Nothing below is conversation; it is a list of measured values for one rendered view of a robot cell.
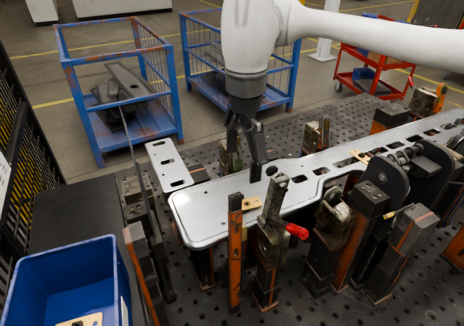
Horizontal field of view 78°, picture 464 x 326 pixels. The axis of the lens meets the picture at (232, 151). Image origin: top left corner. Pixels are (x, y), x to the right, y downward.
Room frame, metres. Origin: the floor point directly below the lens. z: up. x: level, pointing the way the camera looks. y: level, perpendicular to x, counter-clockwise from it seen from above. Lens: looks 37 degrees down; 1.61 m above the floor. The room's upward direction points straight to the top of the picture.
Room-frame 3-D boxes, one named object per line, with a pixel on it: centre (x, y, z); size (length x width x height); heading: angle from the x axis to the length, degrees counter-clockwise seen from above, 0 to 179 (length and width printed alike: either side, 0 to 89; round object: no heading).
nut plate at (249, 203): (0.56, -0.04, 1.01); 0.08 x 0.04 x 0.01; 109
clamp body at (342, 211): (0.50, -0.27, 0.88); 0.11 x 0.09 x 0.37; 25
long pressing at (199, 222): (0.81, -0.47, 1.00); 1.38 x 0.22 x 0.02; 115
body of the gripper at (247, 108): (0.60, -0.03, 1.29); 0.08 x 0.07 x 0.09; 25
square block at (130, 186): (0.60, 0.27, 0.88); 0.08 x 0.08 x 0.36; 25
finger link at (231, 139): (0.66, 0.00, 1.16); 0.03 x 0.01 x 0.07; 115
